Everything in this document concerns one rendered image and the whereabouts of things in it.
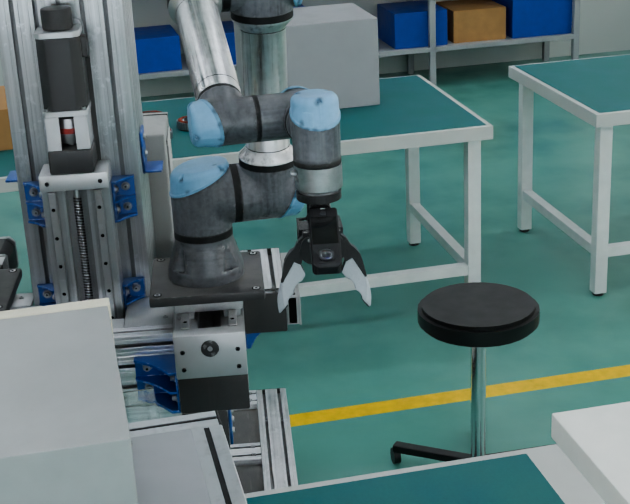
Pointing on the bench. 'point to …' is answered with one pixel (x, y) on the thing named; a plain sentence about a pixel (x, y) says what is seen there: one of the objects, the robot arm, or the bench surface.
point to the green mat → (436, 486)
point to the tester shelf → (184, 461)
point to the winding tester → (52, 408)
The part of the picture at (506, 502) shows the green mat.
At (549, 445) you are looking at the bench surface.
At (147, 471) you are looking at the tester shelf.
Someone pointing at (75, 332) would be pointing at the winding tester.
